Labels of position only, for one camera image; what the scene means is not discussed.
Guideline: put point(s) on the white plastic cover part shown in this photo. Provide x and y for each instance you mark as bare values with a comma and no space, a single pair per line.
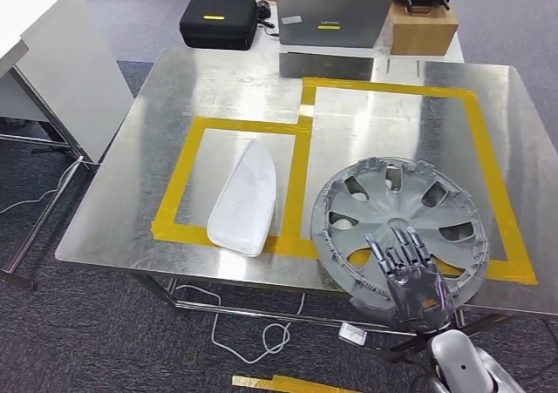
244,205

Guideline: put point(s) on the black computer mouse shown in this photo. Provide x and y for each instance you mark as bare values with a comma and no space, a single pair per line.
263,10

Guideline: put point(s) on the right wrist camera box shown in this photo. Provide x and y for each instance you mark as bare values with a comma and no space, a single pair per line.
352,334

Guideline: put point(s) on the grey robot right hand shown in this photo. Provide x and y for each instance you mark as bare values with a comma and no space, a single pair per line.
418,298

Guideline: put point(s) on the grey plastic wheel hubcap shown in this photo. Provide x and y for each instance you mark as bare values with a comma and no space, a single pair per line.
405,205

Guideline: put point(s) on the yellow tape on workbench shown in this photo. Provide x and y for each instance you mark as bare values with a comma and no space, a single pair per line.
300,177

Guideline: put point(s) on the black zip case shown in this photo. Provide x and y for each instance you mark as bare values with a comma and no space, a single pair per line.
217,24

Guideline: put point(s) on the cardboard box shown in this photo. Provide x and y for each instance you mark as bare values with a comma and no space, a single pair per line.
425,32

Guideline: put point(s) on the grey laptop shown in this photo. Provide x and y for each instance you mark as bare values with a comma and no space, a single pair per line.
331,21

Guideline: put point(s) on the steel workbench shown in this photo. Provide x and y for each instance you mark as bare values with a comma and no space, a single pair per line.
131,205

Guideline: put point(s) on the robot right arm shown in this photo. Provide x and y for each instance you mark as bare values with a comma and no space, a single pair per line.
467,367

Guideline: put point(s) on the yellow floor tape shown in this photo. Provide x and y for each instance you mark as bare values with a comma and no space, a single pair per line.
305,386

